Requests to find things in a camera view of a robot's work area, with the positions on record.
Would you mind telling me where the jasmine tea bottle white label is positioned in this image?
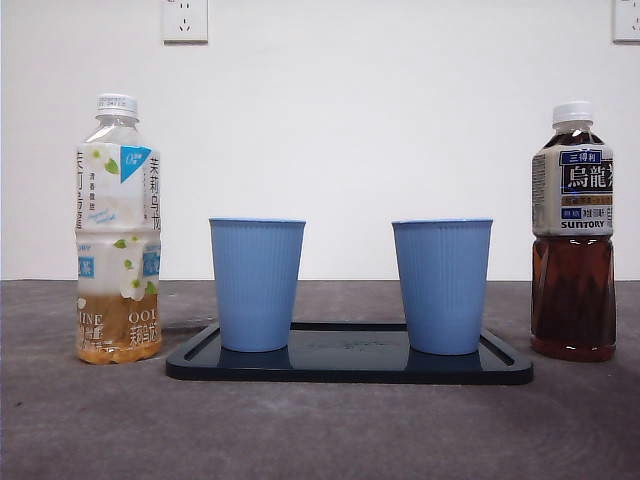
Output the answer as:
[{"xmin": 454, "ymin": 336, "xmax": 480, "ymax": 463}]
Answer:
[{"xmin": 74, "ymin": 92, "xmax": 164, "ymax": 365}]

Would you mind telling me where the blue ribbed cup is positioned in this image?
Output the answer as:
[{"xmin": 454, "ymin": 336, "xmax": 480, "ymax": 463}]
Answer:
[
  {"xmin": 208, "ymin": 216, "xmax": 307, "ymax": 353},
  {"xmin": 391, "ymin": 217, "xmax": 495, "ymax": 356}
]

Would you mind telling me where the dark blue tray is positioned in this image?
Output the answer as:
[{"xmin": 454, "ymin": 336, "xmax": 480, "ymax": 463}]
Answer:
[{"xmin": 165, "ymin": 321, "xmax": 535, "ymax": 386}]

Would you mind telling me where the white wall socket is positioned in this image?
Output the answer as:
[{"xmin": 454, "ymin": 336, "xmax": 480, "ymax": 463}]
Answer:
[
  {"xmin": 161, "ymin": 0, "xmax": 210, "ymax": 45},
  {"xmin": 612, "ymin": 0, "xmax": 640, "ymax": 44}
]

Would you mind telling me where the dark oolong tea bottle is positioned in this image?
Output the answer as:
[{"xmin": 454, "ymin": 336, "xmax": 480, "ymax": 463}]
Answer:
[{"xmin": 529, "ymin": 99, "xmax": 617, "ymax": 364}]

